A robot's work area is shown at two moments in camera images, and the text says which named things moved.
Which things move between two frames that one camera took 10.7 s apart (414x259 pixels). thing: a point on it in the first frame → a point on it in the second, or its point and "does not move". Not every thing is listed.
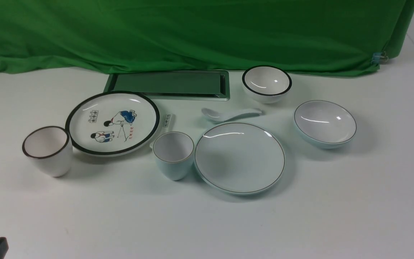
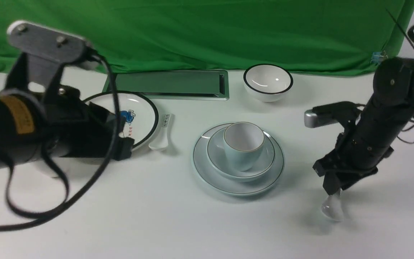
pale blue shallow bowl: x=324 y=124 → x=217 y=157
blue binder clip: x=378 y=56 does not move
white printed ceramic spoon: x=165 y=128 does not move
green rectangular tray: x=207 y=85 does not move
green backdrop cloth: x=302 y=36 does not move
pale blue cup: x=174 y=153 → x=244 y=142
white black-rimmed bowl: x=266 y=84 does not move
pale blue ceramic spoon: x=216 y=117 → x=332 y=206
